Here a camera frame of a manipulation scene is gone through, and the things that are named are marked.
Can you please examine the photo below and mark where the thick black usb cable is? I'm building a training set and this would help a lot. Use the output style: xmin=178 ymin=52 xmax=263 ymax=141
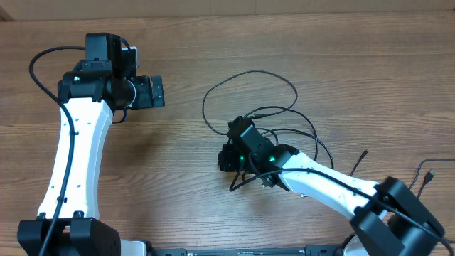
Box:
xmin=348 ymin=149 xmax=455 ymax=200

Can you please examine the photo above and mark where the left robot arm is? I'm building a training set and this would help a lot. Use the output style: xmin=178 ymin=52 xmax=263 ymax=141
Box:
xmin=17 ymin=33 xmax=165 ymax=255

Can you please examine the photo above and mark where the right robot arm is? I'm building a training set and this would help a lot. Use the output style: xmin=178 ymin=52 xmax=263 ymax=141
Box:
xmin=218 ymin=116 xmax=454 ymax=255

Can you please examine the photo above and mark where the cardboard back panel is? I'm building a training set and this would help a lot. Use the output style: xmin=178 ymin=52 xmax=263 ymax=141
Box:
xmin=1 ymin=0 xmax=454 ymax=21

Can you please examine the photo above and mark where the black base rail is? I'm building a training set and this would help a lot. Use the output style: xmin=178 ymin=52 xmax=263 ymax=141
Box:
xmin=151 ymin=244 xmax=346 ymax=256

